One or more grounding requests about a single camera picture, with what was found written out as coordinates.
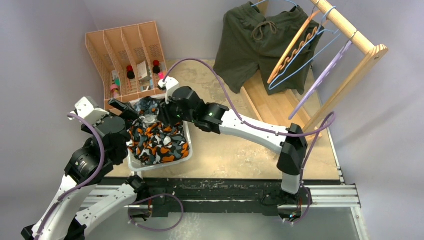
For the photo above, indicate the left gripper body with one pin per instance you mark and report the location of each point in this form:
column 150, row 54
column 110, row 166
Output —
column 124, row 151

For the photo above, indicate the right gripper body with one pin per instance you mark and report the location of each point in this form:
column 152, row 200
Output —
column 173, row 114

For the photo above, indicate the dark leaf print shorts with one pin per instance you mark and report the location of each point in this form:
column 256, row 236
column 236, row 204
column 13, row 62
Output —
column 147, row 106

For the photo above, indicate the orange camouflage shorts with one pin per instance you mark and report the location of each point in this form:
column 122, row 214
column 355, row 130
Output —
column 156, row 143

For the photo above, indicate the white plastic basket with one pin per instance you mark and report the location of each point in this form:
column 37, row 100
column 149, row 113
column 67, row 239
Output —
column 135, row 165

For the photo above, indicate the peach plastic desk organizer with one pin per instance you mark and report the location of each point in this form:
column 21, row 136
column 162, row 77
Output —
column 116, row 52

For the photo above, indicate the olive green shorts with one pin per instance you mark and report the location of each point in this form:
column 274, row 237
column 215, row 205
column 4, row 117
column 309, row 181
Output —
column 252, row 42

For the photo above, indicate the orange hanger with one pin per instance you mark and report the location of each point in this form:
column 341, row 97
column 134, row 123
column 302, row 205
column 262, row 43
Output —
column 292, row 51

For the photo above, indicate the lilac plastic hanger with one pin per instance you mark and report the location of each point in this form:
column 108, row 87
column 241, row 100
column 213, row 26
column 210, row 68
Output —
column 321, row 78

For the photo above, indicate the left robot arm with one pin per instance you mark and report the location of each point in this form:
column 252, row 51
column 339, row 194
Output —
column 87, row 167

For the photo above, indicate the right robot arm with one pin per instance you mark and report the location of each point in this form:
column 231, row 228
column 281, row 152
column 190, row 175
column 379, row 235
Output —
column 288, row 142

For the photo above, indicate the pink small bottle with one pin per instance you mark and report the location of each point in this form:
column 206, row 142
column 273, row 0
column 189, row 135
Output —
column 115, row 91

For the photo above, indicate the red black marker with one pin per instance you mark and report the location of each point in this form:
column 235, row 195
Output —
column 156, row 69

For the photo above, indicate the white medicine box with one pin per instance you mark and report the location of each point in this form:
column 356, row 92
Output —
column 143, row 72

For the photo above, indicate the wooden clothes rack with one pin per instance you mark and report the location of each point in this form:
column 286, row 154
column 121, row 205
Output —
column 364, row 22

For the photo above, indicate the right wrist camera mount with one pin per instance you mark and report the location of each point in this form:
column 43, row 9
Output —
column 169, row 85

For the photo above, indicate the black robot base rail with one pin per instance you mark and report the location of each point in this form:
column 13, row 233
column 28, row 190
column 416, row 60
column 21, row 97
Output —
column 162, row 196

